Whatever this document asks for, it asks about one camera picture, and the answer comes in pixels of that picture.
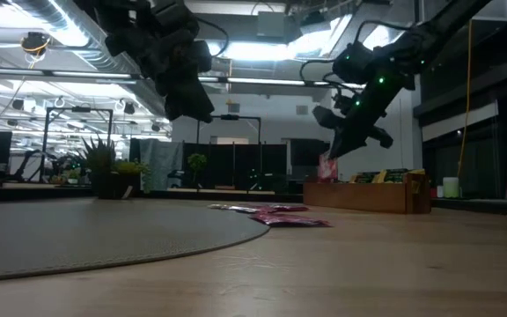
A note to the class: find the small potted green plant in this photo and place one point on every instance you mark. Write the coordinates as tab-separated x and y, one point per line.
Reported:
108	185

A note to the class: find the red tea packet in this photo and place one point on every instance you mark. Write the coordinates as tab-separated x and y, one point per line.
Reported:
327	169
288	220
244	208

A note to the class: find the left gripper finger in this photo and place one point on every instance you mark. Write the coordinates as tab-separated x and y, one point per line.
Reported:
201	108
178	108

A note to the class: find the wooden compartment tray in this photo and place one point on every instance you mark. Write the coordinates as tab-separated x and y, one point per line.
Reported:
359	198

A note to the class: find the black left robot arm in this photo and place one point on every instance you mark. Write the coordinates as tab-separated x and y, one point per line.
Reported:
117	22

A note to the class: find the grey cloth cover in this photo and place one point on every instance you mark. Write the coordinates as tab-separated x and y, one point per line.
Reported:
161	158

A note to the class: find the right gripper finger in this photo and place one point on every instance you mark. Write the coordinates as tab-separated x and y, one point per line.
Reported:
340	145
357	141

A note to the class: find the silver ventilation duct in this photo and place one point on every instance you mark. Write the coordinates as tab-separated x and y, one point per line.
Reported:
148	99

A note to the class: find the round grey table mat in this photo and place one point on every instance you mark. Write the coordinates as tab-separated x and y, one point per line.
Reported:
82	238

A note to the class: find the black aluminium table frame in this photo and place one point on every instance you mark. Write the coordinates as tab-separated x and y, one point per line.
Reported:
38	195

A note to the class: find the red box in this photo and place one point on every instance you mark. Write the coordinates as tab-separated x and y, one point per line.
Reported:
434	193

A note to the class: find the black screen box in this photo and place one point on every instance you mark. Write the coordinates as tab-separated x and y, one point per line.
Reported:
306	152

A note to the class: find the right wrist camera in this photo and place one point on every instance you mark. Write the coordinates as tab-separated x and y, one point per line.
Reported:
328	118

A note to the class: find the small plant white pot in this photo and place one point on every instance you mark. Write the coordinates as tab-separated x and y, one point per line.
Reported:
73	175

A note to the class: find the grey ceiling box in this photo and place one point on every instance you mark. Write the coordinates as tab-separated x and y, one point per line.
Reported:
271	24

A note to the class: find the long led light bar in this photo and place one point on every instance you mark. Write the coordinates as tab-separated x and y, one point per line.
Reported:
262	81

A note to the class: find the black metal gantry frame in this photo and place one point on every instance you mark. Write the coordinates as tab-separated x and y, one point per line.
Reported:
77	109
240	117

